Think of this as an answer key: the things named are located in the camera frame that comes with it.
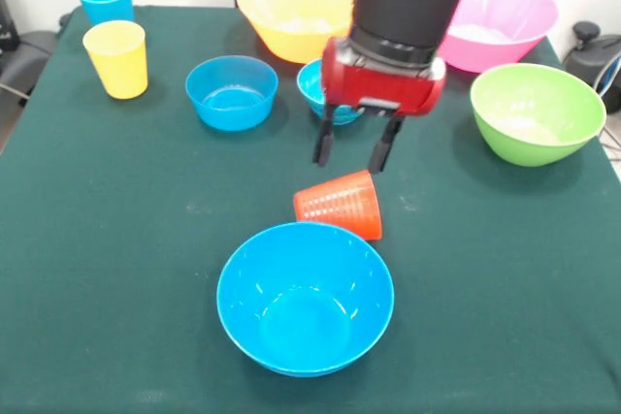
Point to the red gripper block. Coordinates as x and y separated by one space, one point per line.
383 86

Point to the red-orange plastic cup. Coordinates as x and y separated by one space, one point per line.
344 205

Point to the small cyan plastic bowl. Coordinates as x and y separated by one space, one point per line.
309 86

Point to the large blue plastic bowl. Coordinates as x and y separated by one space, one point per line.
305 307

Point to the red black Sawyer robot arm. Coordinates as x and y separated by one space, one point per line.
407 2

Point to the medium translucent blue bowl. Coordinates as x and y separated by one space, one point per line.
233 94

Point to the orange plastic bowl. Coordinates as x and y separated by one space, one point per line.
291 7

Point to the lime green plastic bowl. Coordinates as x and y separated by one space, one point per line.
533 118

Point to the magenta pink plastic bowl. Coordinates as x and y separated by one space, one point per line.
509 45

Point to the dark green tablecloth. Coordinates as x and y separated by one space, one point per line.
145 288

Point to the yellow plastic cup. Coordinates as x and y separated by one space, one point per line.
116 55

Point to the gray pedestal foot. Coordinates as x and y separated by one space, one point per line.
29 55
589 65

